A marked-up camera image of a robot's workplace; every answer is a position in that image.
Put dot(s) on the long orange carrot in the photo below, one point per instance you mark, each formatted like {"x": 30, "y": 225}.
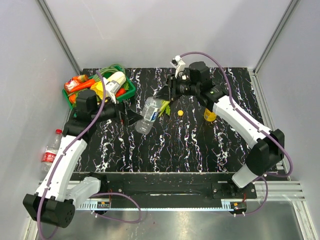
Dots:
{"x": 83, "y": 85}

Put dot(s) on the clear bottle blue cap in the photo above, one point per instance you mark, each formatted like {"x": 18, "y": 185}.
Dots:
{"x": 149, "y": 112}

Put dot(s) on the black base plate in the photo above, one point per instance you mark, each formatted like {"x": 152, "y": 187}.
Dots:
{"x": 209, "y": 184}

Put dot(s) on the toy green onion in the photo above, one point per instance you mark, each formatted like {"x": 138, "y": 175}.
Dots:
{"x": 165, "y": 108}

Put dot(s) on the red snack packet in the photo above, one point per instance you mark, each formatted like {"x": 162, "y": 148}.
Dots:
{"x": 74, "y": 82}

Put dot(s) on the toy napa cabbage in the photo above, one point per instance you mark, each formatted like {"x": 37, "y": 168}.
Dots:
{"x": 98, "y": 86}

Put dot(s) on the orange tomato piece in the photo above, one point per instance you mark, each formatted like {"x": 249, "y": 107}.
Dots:
{"x": 72, "y": 98}

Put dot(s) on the yellow bottle cap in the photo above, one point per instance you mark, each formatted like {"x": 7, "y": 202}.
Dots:
{"x": 180, "y": 112}

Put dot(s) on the orange juice bottle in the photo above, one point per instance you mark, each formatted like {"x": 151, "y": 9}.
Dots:
{"x": 209, "y": 116}

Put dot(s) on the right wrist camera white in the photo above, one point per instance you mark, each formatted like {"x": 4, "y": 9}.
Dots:
{"x": 178, "y": 64}

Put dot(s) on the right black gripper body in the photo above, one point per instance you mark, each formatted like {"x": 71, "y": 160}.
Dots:
{"x": 178, "y": 87}

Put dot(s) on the water bottle red cap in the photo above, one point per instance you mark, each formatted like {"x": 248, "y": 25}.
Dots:
{"x": 51, "y": 151}

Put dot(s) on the small orange carrot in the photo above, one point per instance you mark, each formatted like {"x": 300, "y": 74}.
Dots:
{"x": 120, "y": 92}

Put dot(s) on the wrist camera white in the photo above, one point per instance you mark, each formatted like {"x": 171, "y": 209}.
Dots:
{"x": 111, "y": 88}
{"x": 178, "y": 64}

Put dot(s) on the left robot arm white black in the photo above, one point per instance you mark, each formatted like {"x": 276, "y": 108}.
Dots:
{"x": 52, "y": 203}

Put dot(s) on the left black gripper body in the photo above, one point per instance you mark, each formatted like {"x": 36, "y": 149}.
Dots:
{"x": 121, "y": 116}

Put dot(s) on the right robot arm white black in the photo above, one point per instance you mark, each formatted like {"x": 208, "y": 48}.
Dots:
{"x": 266, "y": 145}

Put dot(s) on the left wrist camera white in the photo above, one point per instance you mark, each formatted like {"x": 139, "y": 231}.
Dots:
{"x": 111, "y": 88}

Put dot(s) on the black marble mat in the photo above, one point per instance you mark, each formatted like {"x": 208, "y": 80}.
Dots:
{"x": 175, "y": 143}

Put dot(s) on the green beans bundle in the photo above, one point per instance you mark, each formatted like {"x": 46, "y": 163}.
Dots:
{"x": 106, "y": 72}

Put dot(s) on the green plastic basket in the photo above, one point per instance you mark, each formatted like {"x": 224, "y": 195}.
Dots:
{"x": 128, "y": 86}

